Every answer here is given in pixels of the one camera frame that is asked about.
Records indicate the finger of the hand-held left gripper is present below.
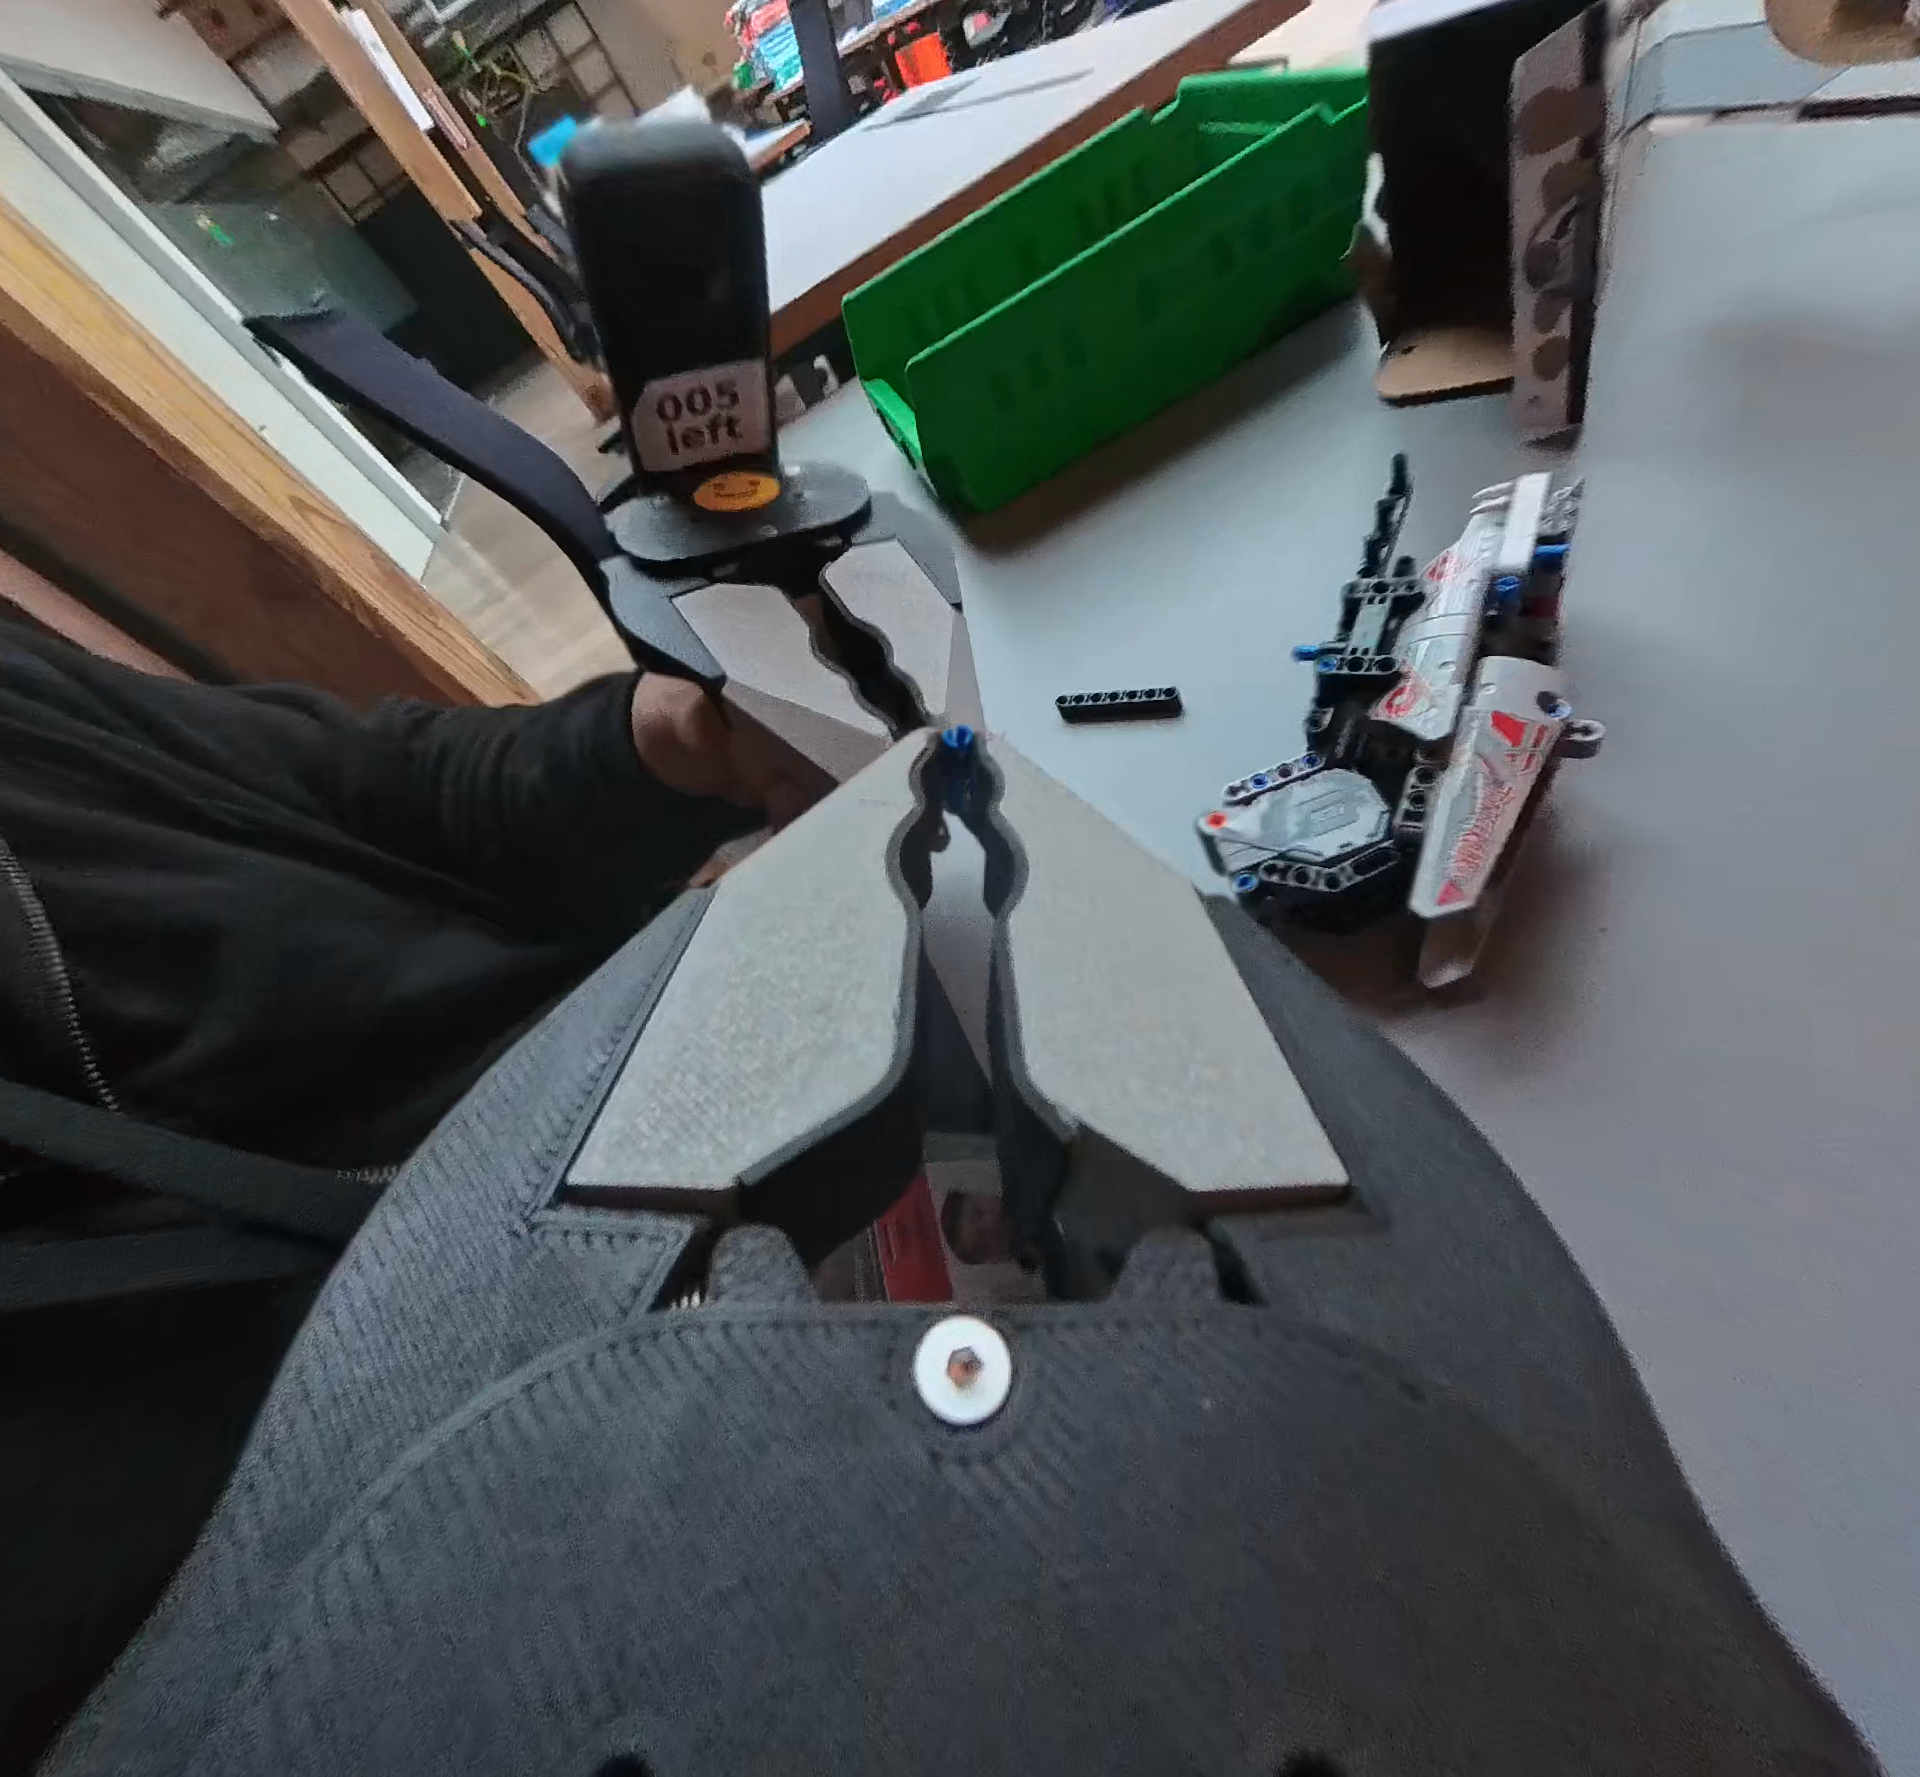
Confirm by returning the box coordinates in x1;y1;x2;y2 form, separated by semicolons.
670;583;903;775
820;543;987;740

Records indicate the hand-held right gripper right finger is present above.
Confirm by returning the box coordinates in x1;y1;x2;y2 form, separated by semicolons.
976;740;1356;1253

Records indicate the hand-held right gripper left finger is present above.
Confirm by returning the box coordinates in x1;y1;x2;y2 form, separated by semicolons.
563;730;950;1268

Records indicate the person's left forearm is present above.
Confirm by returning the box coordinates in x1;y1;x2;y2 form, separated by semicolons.
0;616;662;940

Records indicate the person's left hand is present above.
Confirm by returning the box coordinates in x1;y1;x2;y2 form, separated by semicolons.
630;669;815;824

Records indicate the black office chair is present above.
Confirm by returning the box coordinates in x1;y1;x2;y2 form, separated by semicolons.
249;305;619;571

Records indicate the black monitor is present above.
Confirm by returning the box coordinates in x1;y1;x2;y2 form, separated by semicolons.
786;0;872;145

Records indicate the wood-edged grey desk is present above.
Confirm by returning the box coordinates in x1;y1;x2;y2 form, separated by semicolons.
756;0;1320;366

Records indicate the green plastic bin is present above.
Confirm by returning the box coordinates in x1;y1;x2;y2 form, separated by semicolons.
840;65;1373;521

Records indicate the wooden partition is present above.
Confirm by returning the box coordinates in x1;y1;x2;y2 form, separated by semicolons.
0;201;540;709

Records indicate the open cardboard box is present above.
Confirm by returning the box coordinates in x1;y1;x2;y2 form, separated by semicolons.
1356;0;1682;442

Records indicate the wooden post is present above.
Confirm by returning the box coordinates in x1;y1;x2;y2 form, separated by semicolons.
158;0;600;421

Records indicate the glass wall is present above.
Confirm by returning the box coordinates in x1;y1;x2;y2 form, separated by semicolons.
0;56;452;535

